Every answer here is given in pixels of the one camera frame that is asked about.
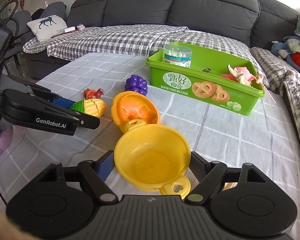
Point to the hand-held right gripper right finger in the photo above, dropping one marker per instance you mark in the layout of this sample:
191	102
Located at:
198	166

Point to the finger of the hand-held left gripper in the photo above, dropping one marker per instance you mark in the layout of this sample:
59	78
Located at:
90	123
63	102

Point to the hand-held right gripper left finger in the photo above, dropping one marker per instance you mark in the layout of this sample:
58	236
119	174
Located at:
105	166

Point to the yellow toy corn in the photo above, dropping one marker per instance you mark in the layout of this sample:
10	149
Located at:
93	106

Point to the yellow toy pot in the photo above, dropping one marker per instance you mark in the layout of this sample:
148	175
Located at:
150	155

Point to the green cookie tin box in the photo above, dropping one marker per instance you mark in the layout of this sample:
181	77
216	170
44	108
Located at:
180	85

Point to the beige starfish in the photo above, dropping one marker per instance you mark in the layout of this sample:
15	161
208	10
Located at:
240	77

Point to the pink toy pig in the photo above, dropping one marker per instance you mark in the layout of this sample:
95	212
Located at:
246	71

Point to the clear cotton swab jar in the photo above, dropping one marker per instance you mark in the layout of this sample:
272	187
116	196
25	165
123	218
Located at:
177	57

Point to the red toy figure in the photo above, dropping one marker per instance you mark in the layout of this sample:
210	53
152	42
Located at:
91	93

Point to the orange toy pot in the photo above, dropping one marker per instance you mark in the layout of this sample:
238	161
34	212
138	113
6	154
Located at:
130	107

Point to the purple toy grapes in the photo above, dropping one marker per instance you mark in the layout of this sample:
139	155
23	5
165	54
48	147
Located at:
136	83

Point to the thin book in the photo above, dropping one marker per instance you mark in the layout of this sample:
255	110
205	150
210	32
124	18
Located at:
65	32

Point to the white deer print pillow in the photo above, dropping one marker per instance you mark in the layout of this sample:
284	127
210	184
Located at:
47	27

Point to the small pink white item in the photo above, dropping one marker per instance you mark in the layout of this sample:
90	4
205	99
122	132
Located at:
80	26

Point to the grey checked blanket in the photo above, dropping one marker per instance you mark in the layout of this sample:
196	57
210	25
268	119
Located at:
115	40
270	65

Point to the dark grey chair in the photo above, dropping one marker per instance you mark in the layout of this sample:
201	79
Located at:
22	20

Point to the thin white stick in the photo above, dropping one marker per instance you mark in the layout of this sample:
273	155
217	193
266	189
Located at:
193	31

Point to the blue plush toy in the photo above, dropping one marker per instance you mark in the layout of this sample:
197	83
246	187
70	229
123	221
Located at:
280	47

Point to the dark grey sofa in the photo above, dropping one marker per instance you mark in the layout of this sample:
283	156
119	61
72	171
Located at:
202	5

